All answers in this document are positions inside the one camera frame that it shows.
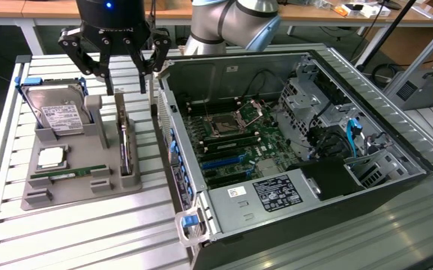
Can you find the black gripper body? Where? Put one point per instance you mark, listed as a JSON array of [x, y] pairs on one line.
[[111, 17]]

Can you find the green graphics card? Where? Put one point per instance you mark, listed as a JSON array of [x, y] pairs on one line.
[[125, 146]]

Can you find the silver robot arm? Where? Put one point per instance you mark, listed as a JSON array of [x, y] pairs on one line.
[[216, 22]]

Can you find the hard disk drive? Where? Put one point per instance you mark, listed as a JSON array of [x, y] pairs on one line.
[[32, 81]]

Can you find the white case sticker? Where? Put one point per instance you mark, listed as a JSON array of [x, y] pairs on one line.
[[233, 68]]

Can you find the silver hard disk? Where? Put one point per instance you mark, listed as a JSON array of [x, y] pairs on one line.
[[59, 112]]

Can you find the CPU socket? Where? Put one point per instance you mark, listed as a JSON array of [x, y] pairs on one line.
[[224, 125]]

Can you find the metal socket cover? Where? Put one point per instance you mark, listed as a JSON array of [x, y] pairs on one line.
[[256, 108]]

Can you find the grey parts rack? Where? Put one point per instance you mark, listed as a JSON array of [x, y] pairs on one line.
[[81, 157]]

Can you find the silver CPU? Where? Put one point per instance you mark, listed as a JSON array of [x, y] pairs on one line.
[[51, 156]]

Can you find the metal disk bay cage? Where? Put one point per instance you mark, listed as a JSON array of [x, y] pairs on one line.
[[298, 101]]

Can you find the long wooden desk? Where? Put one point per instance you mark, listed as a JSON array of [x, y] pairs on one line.
[[313, 15]]

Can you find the blue expansion slot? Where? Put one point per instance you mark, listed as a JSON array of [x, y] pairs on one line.
[[220, 163]]

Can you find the green motherboard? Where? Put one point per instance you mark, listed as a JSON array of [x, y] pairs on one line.
[[272, 140]]

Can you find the silver chipset heatsink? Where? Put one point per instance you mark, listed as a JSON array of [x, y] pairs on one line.
[[268, 166]]

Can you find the white box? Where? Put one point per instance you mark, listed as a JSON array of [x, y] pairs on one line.
[[376, 11]]

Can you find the grey power supply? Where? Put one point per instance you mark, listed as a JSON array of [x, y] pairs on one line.
[[238, 208]]

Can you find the black stand pole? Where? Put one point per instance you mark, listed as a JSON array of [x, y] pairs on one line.
[[390, 28]]

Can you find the black plastic shroud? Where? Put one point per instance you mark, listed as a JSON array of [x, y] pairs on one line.
[[332, 180]]

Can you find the grey equipment box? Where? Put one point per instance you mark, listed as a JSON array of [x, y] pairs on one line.
[[422, 92]]

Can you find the black open PC case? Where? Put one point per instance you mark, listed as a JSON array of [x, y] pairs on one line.
[[276, 247]]

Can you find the aluminium frame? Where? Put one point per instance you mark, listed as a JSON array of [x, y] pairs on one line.
[[426, 53]]

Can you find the perforated metal bracket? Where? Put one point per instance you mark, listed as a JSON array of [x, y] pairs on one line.
[[373, 171]]

